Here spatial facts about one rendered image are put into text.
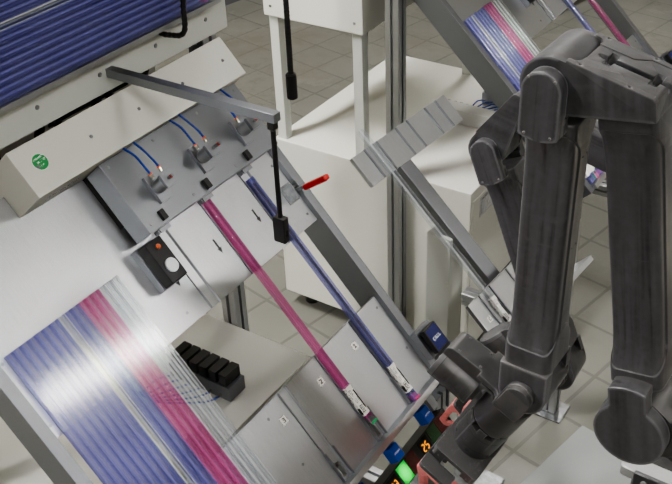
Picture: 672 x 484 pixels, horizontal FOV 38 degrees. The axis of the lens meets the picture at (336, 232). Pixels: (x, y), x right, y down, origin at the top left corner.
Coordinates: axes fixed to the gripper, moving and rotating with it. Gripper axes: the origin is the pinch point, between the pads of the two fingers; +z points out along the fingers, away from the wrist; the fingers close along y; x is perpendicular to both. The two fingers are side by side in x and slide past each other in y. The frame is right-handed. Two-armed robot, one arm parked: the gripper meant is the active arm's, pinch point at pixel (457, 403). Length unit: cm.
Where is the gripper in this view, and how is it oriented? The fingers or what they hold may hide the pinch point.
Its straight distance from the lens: 180.0
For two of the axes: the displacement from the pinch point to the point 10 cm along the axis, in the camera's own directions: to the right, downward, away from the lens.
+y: -5.6, 4.8, -6.8
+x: 6.0, 8.0, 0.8
